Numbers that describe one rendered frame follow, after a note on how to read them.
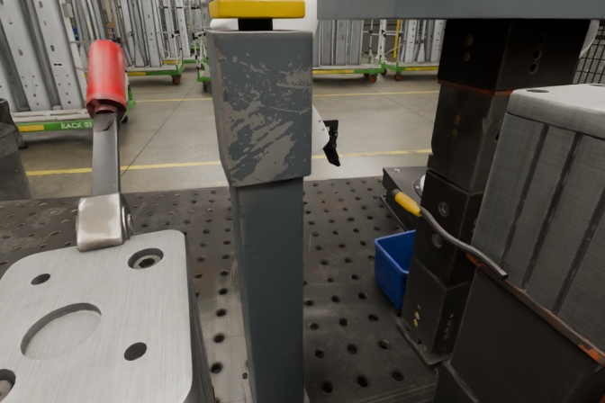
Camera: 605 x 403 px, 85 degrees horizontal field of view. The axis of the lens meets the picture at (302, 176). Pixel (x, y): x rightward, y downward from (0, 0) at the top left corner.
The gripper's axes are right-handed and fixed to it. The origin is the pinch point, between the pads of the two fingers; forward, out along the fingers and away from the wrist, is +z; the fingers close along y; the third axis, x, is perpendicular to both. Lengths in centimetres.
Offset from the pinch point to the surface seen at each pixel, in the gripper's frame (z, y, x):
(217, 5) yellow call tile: -35.2, 11.1, 24.8
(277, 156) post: -24.3, 12.9, 26.0
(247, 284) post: -14.3, 21.0, 24.3
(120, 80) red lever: -34.4, 18.7, 25.3
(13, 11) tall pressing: -72, 44, -386
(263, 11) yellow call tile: -33.7, 8.7, 25.7
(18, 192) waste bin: 25, 106, -216
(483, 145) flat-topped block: -13.8, -5.0, 31.0
